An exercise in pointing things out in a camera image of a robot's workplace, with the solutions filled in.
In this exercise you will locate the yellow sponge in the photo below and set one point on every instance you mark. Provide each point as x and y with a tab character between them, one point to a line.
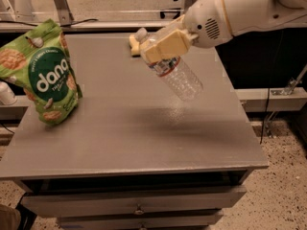
134	45

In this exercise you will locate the metal bracket at right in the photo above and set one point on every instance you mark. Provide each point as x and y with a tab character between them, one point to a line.
286	91

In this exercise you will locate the grey wooden drawer cabinet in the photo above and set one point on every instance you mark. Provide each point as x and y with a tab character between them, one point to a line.
131	133

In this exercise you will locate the grey drawer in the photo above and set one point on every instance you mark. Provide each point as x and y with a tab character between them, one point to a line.
148	220
120	203

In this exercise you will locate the lower grey drawer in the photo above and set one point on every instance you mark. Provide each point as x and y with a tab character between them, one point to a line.
148	220

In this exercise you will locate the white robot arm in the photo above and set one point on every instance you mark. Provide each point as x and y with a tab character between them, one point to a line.
263	13

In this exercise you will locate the clear plastic water bottle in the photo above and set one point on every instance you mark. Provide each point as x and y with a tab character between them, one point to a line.
177	75

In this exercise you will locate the white bottle at left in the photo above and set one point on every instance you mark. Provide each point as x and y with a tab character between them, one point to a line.
7	97

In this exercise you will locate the upper grey drawer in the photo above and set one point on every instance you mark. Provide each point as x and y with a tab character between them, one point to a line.
120	203

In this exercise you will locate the metal frame rail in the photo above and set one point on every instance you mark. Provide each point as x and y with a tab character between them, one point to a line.
92	25

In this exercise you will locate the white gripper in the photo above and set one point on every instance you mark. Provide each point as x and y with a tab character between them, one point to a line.
206	20

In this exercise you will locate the green dang snack bag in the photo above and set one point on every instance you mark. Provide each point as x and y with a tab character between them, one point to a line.
39	62

